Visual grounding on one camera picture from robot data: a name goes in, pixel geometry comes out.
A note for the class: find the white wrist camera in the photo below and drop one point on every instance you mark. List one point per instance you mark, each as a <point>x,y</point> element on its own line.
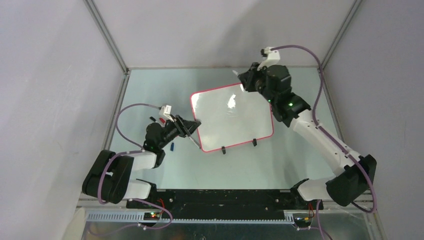
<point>269,57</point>
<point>165,112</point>

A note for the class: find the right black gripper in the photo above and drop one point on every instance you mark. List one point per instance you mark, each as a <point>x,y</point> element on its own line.
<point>248,77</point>

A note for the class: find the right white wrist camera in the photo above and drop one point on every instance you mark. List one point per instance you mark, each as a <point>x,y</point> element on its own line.
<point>269,57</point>

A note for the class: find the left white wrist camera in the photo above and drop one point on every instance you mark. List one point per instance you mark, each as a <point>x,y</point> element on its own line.
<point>165,112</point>

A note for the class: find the grey slotted cable duct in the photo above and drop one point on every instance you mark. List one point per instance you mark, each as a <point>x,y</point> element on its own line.
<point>144,217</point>

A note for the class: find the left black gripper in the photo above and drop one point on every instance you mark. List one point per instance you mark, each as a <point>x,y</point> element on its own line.
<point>184,126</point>

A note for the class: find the pink framed whiteboard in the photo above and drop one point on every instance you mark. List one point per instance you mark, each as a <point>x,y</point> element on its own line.
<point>230,116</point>

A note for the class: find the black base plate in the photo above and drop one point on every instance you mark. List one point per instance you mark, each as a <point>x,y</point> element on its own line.
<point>246,204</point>

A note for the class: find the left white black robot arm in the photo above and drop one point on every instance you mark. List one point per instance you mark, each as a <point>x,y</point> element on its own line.
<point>111,179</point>

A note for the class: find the green capped marker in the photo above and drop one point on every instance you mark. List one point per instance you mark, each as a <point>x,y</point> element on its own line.
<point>194,141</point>

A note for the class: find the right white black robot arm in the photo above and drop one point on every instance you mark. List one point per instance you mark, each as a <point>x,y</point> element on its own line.
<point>353,173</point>

